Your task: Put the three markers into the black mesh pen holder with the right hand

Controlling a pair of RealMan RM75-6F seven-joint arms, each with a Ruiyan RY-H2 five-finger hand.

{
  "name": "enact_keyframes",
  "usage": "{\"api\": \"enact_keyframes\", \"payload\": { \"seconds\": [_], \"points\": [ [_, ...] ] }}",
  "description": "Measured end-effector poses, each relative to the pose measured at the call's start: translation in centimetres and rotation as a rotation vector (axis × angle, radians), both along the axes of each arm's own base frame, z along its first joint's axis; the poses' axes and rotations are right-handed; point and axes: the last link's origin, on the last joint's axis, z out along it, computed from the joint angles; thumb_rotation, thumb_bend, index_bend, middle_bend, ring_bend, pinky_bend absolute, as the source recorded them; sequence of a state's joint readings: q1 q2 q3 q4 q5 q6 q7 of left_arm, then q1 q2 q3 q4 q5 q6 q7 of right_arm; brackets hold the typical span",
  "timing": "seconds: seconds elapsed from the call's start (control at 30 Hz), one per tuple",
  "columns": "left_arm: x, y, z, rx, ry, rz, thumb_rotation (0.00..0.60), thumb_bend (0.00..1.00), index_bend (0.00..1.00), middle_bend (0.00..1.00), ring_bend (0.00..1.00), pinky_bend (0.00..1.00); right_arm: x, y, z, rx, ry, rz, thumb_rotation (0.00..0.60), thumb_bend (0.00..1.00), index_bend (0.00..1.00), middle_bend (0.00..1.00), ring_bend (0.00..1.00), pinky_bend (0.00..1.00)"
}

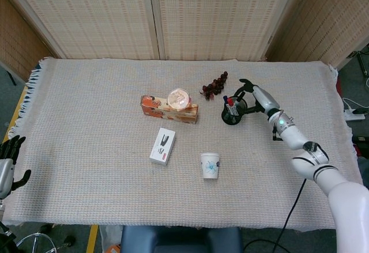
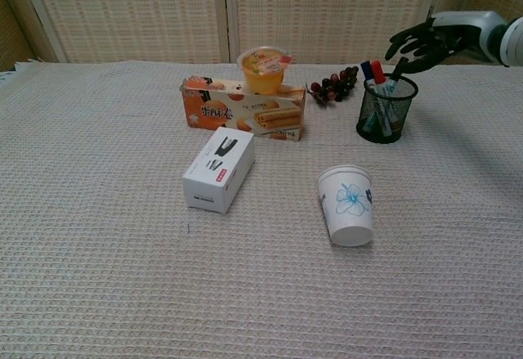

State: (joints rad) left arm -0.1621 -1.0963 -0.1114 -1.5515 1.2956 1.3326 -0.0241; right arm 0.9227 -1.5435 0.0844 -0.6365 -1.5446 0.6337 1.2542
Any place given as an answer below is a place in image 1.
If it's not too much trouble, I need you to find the black equipment case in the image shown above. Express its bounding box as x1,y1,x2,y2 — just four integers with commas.
352,134,369,159

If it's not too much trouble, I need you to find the chrome stool base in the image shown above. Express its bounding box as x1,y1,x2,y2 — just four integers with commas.
16,223,77,253

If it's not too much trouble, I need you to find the dark red grape bunch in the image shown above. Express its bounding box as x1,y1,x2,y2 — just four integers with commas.
199,70,229,101

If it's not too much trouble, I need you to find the orange snack box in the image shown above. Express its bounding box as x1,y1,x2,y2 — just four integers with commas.
140,95,199,125

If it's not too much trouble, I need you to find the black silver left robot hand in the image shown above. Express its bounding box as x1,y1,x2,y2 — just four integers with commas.
0,135,32,199

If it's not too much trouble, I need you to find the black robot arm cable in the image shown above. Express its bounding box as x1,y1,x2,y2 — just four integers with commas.
244,178,308,253

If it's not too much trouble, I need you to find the white stapler box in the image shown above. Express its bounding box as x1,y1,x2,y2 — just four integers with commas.
149,127,176,166

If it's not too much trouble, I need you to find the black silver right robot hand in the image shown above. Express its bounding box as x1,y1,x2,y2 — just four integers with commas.
234,78,282,115

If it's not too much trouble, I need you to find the black mesh pen holder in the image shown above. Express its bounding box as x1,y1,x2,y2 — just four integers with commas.
221,96,248,126

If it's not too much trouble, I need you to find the beige woven tablecloth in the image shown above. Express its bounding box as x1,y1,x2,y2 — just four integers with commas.
4,58,363,233

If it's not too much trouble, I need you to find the white flower print paper cup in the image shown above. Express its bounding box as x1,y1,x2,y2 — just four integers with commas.
200,152,221,180

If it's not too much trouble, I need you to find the woven bamboo screen panel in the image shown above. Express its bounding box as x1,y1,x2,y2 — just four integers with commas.
265,0,369,70
148,0,312,61
0,0,58,81
0,0,161,60

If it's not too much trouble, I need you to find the white power strip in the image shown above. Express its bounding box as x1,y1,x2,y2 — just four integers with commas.
344,106,366,121

